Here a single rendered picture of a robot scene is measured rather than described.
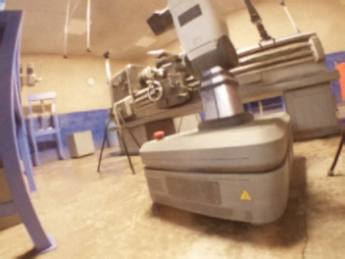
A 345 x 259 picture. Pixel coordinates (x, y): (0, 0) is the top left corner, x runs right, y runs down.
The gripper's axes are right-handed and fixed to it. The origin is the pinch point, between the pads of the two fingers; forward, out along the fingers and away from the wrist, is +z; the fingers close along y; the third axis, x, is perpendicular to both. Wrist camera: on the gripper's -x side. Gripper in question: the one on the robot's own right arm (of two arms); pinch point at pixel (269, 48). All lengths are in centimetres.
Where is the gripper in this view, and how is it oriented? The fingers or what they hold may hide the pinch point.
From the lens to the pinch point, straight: 132.4
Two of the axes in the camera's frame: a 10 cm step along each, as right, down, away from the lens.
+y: -7.1, 1.3, 7.0
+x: -4.9, 6.3, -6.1
